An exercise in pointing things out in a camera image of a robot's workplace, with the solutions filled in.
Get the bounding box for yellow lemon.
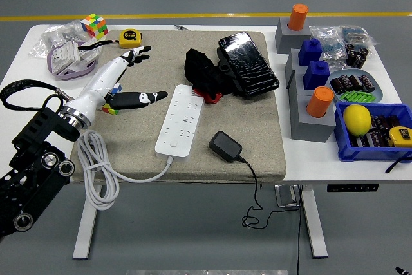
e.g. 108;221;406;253
342;104;373;137

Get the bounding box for grey-brown fabric mat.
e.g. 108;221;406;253
70;30;287;184

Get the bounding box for rubik's cube with white edges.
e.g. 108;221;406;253
101;83;125;115
80;13;109;39

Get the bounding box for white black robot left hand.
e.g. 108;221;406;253
75;45;169;124

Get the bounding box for blue square peg block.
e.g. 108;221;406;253
297;38;323;66
303;61;331;91

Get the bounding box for blue plastic bin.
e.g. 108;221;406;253
333;102;412;162

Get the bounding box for thin black hanging cable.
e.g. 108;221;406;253
291;184;306;275

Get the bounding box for clear plastic bag of parts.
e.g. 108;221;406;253
309;25;348;62

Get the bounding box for black plug adapter with cord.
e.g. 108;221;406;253
208;131;294;228

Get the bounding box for black phone stand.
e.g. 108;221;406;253
216;48;246;96

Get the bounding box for black table control panel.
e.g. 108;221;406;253
326;184;380;193

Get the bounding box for green small parts pile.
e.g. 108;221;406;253
339;90;377;102

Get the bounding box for orange cylinder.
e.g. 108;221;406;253
287;3;309;31
306;86;335;118

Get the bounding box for black glossy phone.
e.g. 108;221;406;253
218;32;280;98

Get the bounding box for purple strap band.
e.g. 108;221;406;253
47;39;99;81

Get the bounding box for yellow black tape measure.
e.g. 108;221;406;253
386;126;412;149

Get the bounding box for black cloth with red trim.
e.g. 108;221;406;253
183;48;241;104

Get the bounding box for white socket boxes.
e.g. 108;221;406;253
51;40;101;77

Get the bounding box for silver box under table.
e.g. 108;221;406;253
274;184;302;208

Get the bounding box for yellow tape measure with strap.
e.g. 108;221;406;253
77;28;143;51

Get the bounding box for white power strip with cable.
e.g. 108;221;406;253
77;84;206;212

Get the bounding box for grey block with square hole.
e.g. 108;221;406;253
286;69;315;96
285;48;306;79

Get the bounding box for white table leg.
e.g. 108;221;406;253
301;184;329;259
72;184;99;260

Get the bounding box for light blue plate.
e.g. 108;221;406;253
324;69;384;104

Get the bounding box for grey block with round hole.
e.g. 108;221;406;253
274;17;312;55
289;90;337;144

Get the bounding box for dark capacitor cluster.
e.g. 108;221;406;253
344;42;370;69

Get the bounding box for clear bag with blue parts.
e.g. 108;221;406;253
339;24;380;47

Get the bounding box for clear plastic bag white parts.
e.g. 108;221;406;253
30;19;97;60

